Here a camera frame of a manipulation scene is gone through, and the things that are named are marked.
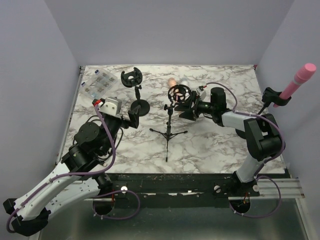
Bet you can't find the pink microphone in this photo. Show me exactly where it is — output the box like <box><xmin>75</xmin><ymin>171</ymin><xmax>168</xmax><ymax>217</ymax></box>
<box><xmin>273</xmin><ymin>63</ymin><xmax>317</xmax><ymax>108</ymax></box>

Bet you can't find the black tripod shock mount stand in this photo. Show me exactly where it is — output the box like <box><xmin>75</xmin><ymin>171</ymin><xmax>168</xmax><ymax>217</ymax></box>
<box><xmin>149</xmin><ymin>85</ymin><xmax>191</xmax><ymax>162</ymax></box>

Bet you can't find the purple cable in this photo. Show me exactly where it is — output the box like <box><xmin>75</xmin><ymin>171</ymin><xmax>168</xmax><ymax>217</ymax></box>
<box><xmin>199</xmin><ymin>82</ymin><xmax>287</xmax><ymax>218</ymax></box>
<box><xmin>6</xmin><ymin>104</ymin><xmax>141</xmax><ymax>233</ymax></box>

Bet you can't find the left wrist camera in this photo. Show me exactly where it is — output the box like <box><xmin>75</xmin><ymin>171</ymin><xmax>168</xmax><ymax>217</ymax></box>
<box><xmin>92</xmin><ymin>97</ymin><xmax>122</xmax><ymax>117</ymax></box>

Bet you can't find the black clip round base stand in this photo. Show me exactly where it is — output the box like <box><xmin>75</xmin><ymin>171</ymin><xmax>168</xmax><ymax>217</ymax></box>
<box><xmin>257</xmin><ymin>87</ymin><xmax>292</xmax><ymax>115</ymax></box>

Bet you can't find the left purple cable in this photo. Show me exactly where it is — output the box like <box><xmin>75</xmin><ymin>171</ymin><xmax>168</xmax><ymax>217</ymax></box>
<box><xmin>6</xmin><ymin>104</ymin><xmax>141</xmax><ymax>233</ymax></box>

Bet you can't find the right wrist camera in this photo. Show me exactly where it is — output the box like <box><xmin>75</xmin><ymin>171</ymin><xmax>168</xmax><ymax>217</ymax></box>
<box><xmin>195</xmin><ymin>85</ymin><xmax>207</xmax><ymax>101</ymax></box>

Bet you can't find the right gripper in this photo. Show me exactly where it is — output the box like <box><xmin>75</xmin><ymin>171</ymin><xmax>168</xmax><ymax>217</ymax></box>
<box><xmin>175</xmin><ymin>90</ymin><xmax>216</xmax><ymax>121</ymax></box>

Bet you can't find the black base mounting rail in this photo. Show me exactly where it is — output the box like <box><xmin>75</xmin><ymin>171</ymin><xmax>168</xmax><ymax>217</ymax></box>
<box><xmin>91</xmin><ymin>173</ymin><xmax>260</xmax><ymax>209</ymax></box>

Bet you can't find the silver white microphone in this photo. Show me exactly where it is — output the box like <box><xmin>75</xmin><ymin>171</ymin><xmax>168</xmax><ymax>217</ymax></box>
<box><xmin>179</xmin><ymin>78</ymin><xmax>190</xmax><ymax>88</ymax></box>

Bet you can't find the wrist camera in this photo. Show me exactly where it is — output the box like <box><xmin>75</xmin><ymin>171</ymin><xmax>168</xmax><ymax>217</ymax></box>
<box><xmin>195</xmin><ymin>85</ymin><xmax>207</xmax><ymax>101</ymax></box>
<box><xmin>92</xmin><ymin>97</ymin><xmax>122</xmax><ymax>117</ymax></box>

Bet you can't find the beige microphone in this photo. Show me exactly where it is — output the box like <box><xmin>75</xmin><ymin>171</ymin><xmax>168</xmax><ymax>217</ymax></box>
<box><xmin>168</xmin><ymin>77</ymin><xmax>186</xmax><ymax>112</ymax></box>

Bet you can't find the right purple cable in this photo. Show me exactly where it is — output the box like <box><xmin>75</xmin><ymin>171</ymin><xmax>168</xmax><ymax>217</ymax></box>
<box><xmin>199</xmin><ymin>82</ymin><xmax>287</xmax><ymax>218</ymax></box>

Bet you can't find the clear plastic parts box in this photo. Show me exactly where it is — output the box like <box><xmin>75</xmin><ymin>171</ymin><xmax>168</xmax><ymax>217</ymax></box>
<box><xmin>80</xmin><ymin>68</ymin><xmax>119</xmax><ymax>99</ymax></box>

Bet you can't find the black shock mount desk stand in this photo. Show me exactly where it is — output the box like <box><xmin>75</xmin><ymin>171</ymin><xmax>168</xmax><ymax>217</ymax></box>
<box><xmin>120</xmin><ymin>67</ymin><xmax>150</xmax><ymax>117</ymax></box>

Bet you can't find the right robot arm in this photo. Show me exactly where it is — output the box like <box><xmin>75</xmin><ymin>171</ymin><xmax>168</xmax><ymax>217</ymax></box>
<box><xmin>168</xmin><ymin>84</ymin><xmax>285</xmax><ymax>196</ymax></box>

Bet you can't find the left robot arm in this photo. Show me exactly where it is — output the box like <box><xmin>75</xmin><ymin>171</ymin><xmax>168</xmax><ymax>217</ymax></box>
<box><xmin>3</xmin><ymin>105</ymin><xmax>140</xmax><ymax>237</ymax></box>

